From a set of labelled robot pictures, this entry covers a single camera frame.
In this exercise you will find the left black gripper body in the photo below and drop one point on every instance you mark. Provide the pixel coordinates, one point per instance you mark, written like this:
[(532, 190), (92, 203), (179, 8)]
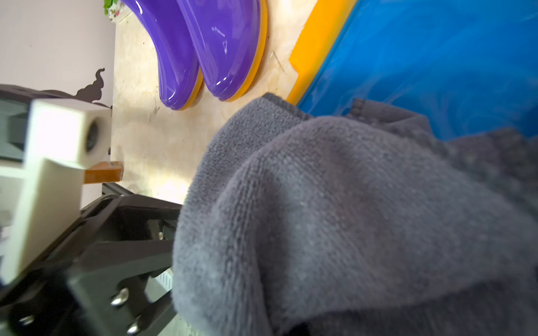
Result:
[(92, 279)]

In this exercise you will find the purple boot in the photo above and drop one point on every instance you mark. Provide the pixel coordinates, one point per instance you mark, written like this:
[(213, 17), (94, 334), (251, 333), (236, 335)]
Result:
[(180, 77), (229, 38)]

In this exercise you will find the grey cloth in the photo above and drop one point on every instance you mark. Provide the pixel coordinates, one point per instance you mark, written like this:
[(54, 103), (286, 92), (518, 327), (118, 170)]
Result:
[(358, 225)]

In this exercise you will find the blue boot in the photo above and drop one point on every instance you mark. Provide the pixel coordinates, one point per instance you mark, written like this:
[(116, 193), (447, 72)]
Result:
[(468, 66)]

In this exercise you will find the brown cylinder bottle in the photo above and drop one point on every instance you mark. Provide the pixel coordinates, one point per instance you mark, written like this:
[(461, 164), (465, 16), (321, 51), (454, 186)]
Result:
[(104, 172)]

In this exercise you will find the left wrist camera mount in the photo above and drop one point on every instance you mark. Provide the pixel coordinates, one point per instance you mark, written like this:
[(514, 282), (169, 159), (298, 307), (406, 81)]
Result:
[(65, 137)]

